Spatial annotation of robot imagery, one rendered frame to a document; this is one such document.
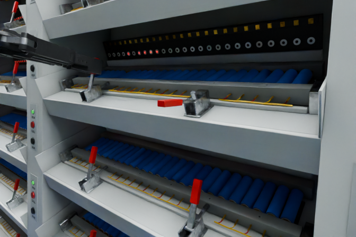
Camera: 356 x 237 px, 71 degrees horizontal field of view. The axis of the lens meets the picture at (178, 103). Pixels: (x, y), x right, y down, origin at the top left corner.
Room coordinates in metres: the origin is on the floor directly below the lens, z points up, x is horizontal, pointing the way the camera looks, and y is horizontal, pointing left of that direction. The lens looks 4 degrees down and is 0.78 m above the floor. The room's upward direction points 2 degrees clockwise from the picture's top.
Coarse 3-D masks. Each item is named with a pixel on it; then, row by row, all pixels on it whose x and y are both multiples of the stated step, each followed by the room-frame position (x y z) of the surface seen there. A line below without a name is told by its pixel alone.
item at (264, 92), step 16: (80, 80) 0.62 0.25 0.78; (96, 80) 0.58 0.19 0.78; (112, 80) 0.54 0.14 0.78; (128, 80) 0.51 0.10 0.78; (144, 80) 0.49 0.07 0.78; (160, 80) 0.46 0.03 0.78; (176, 80) 0.44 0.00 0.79; (192, 80) 0.42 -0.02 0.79; (176, 96) 0.41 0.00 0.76; (224, 96) 0.37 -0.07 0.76; (240, 96) 0.36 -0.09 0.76; (256, 96) 0.34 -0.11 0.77; (272, 96) 0.32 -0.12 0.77; (288, 96) 0.31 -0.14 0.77; (304, 96) 0.30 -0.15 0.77
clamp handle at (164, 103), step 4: (192, 92) 0.34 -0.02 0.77; (192, 96) 0.34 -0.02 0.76; (196, 96) 0.34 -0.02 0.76; (160, 100) 0.29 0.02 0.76; (164, 100) 0.29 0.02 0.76; (168, 100) 0.30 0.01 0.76; (172, 100) 0.30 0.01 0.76; (176, 100) 0.31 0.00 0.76; (180, 100) 0.31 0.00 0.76; (184, 100) 0.33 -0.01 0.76; (188, 100) 0.33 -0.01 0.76; (192, 100) 0.33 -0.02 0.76; (196, 100) 0.34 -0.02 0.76; (160, 104) 0.29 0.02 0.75; (164, 104) 0.29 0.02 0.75; (168, 104) 0.29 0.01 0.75; (172, 104) 0.30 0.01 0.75; (176, 104) 0.31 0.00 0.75; (180, 104) 0.31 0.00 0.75
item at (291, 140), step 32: (128, 64) 0.67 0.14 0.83; (160, 64) 0.60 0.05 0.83; (64, 96) 0.59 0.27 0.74; (320, 96) 0.23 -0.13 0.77; (128, 128) 0.43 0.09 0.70; (160, 128) 0.38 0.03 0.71; (192, 128) 0.34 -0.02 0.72; (224, 128) 0.30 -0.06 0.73; (256, 128) 0.28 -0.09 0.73; (288, 128) 0.27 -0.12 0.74; (320, 128) 0.24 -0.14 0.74; (256, 160) 0.29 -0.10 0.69; (288, 160) 0.27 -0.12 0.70
